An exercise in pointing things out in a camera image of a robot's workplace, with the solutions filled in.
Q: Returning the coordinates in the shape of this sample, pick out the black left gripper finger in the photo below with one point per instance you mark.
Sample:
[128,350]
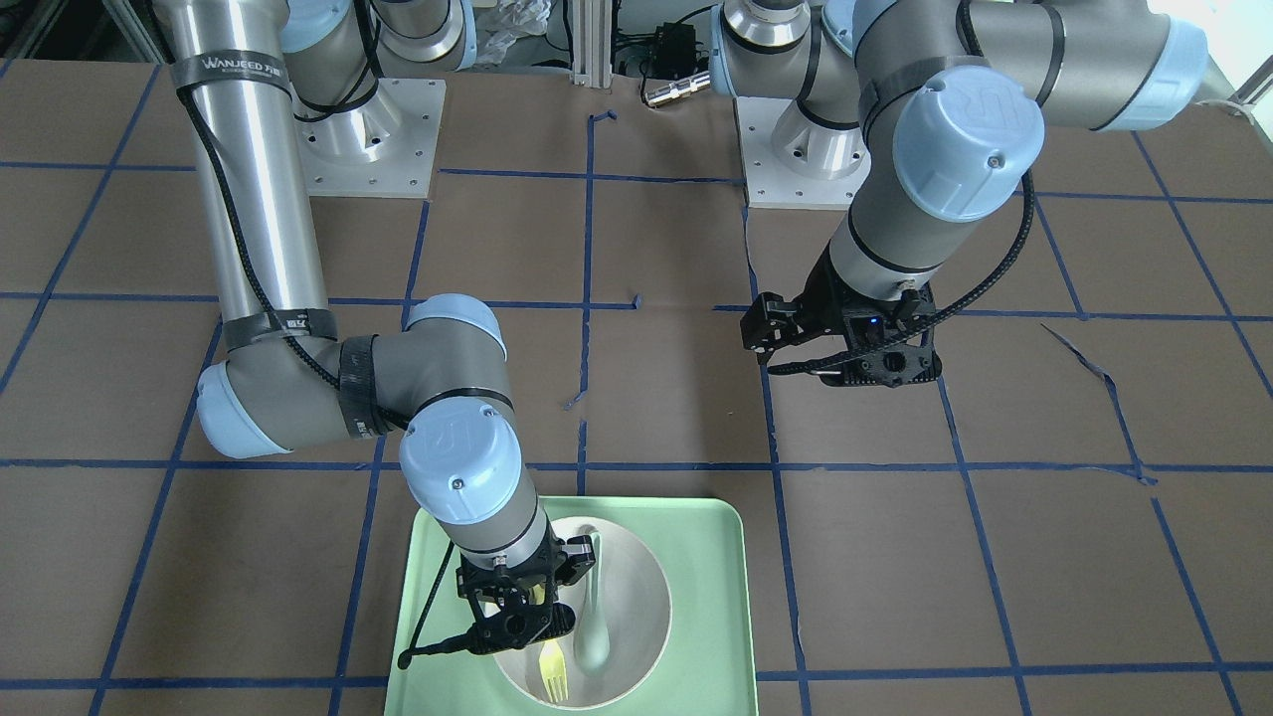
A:
[769,324]

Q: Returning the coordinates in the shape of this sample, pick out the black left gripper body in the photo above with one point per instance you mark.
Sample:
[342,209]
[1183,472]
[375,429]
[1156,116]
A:
[821,295]

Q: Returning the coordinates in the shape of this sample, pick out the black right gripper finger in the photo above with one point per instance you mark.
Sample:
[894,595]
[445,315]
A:
[578,556]

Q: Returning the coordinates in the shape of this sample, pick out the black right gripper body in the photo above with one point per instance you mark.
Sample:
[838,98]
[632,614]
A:
[575,564]

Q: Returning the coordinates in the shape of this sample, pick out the white round plate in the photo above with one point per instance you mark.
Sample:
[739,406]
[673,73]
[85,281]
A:
[637,602]

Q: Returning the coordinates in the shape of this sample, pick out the yellow plastic fork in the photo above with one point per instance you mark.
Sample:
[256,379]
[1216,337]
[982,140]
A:
[552,665]

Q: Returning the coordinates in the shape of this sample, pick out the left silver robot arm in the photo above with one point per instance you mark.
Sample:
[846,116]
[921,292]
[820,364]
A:
[952,99]

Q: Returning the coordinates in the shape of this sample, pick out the light green plastic spoon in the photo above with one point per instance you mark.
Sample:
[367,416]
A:
[592,646]

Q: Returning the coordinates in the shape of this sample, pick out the light green plastic tray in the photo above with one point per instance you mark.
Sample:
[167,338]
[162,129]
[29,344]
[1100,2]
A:
[707,665]

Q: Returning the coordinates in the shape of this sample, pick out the black power adapter brick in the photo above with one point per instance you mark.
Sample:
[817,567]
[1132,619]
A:
[674,51]

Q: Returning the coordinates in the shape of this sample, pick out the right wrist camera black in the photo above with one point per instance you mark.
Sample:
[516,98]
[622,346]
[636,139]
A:
[512,628]

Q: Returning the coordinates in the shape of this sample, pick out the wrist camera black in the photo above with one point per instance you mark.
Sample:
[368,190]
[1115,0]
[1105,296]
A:
[896,365]
[512,628]

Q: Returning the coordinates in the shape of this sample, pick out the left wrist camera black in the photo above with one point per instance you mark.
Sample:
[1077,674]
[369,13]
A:
[896,365]

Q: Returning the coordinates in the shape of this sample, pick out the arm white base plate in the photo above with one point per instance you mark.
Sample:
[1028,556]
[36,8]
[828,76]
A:
[791,162]
[384,149]

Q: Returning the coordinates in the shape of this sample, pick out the silver cable connector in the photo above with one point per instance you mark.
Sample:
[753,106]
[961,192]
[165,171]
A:
[676,90]

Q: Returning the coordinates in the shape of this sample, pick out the aluminium frame post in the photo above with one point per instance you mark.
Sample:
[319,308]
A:
[591,43]

